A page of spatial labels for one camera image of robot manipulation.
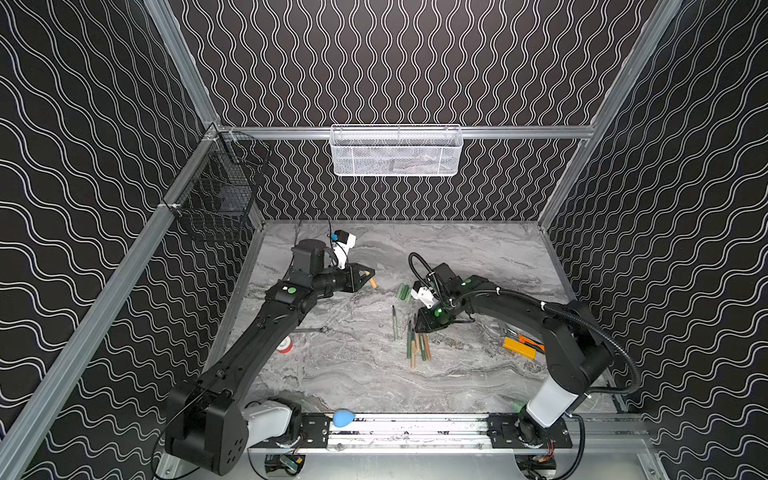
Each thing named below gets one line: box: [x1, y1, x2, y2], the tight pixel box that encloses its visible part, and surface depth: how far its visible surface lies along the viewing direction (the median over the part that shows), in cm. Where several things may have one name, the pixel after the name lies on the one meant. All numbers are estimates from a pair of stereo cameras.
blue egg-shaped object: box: [333, 408, 356, 428], surface depth 78 cm
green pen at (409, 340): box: [406, 320, 412, 359], surface depth 92 cm
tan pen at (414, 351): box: [411, 333, 419, 370], surface depth 90 cm
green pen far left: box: [392, 305, 398, 341], surface depth 94 cm
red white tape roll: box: [276, 335, 293, 354], surface depth 89 cm
